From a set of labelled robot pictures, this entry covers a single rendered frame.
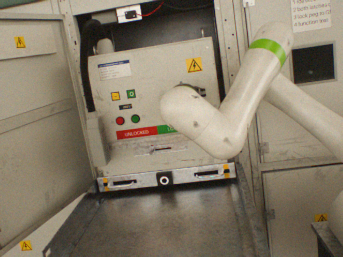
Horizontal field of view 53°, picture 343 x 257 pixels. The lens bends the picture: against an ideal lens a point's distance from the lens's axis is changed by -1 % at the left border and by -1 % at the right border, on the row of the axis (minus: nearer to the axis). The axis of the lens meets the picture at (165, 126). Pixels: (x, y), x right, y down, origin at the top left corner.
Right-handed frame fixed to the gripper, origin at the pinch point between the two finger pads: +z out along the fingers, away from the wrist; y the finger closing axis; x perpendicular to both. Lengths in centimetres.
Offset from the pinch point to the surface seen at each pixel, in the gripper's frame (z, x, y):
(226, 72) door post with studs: 25.1, 1.7, 15.4
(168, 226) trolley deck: -23.2, -38.4, -10.3
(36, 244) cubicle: 23, -68, -85
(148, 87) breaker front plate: 6.3, 2.0, -14.4
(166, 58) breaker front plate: 6.3, 11.5, -6.1
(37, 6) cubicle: 24, 40, -58
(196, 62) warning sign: 6.3, 8.4, 4.5
